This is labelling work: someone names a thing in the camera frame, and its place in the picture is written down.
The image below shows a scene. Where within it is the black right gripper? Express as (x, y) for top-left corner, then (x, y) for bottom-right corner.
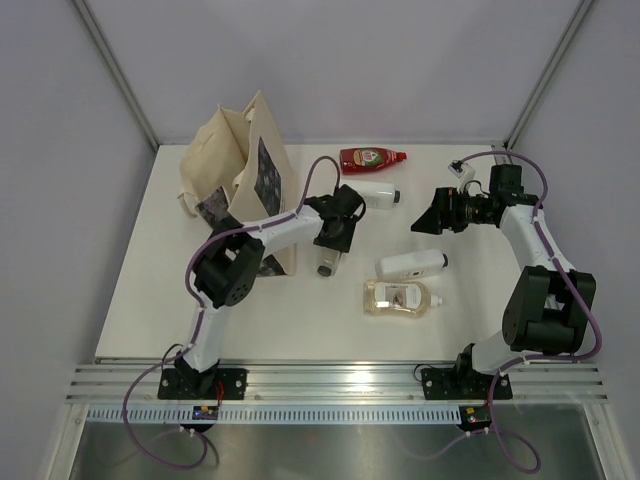
(411, 187), (493, 235)

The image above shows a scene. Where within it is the clear rectangular bottle black cap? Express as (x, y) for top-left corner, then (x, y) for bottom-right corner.
(317, 248), (342, 278)

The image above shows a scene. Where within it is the small white bottle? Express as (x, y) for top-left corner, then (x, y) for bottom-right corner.
(375, 249), (449, 281)

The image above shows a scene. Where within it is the clear amber soap bottle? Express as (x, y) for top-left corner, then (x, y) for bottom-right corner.
(363, 280), (443, 318)

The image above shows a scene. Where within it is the beige canvas tote bag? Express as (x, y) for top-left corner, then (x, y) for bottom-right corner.
(174, 89), (299, 279)

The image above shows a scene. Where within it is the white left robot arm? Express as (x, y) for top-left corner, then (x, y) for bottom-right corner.
(158, 185), (366, 400)

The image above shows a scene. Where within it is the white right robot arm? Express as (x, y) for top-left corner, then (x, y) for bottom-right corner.
(411, 161), (596, 397)

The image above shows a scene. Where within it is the white bottle black cap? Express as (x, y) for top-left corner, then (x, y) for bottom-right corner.
(344, 180), (401, 210)

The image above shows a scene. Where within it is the red dish soap bottle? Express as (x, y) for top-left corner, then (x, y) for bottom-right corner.
(339, 147), (407, 175)

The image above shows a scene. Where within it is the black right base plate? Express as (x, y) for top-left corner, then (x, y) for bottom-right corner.
(420, 367), (494, 401)

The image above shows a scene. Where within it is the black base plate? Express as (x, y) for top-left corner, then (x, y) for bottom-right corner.
(420, 367), (494, 401)
(157, 367), (248, 401)

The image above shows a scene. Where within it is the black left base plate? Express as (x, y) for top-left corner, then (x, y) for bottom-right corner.
(157, 367), (248, 401)

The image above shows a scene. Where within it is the right aluminium frame post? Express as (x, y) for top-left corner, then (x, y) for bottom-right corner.
(502, 0), (598, 150)

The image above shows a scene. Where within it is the aluminium frame post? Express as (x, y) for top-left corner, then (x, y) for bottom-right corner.
(69, 0), (161, 153)
(502, 0), (598, 150)

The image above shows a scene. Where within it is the aluminium mounting rail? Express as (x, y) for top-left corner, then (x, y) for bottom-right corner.
(66, 361), (608, 404)

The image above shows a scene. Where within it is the white slotted cable duct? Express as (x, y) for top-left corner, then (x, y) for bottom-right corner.
(87, 403), (466, 424)

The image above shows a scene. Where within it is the left aluminium frame post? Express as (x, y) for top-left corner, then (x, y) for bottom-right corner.
(69, 0), (161, 153)

